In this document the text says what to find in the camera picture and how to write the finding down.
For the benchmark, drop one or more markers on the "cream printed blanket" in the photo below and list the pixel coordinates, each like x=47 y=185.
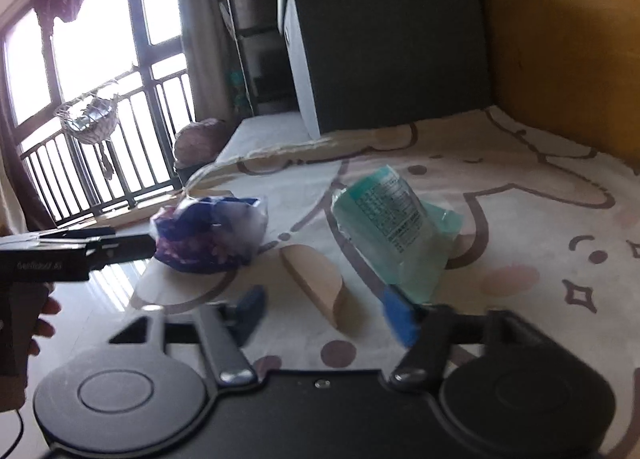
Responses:
x=475 y=199

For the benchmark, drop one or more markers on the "teal transparent plastic package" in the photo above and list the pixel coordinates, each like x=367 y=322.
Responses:
x=395 y=234

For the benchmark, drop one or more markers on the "dark grey storage box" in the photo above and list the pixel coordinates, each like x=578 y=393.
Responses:
x=385 y=39

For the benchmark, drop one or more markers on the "dark shelf unit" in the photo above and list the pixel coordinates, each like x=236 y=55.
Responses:
x=250 y=29

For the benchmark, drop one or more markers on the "hanging net basket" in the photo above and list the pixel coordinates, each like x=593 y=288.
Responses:
x=90 y=118

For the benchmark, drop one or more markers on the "grey-brown curtain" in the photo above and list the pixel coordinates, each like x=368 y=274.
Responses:
x=197 y=29

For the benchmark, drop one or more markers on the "tan half-round wooden block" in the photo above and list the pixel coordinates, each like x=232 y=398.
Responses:
x=320 y=284

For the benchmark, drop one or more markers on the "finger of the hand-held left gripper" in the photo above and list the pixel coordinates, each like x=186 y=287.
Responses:
x=125 y=245
x=75 y=233

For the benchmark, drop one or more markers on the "blue and purple wrapper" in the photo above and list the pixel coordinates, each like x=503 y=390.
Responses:
x=210 y=234

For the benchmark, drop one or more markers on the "brown round knitted object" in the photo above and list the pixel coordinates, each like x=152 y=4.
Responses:
x=200 y=141

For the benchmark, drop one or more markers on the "dark balcony railing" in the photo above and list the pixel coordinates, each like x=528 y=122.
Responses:
x=100 y=164

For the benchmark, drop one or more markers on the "person's left hand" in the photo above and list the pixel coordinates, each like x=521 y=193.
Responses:
x=46 y=316

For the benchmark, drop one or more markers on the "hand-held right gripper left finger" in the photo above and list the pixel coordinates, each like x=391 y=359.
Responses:
x=252 y=310

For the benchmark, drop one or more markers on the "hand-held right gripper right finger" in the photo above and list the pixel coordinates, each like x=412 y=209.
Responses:
x=400 y=315

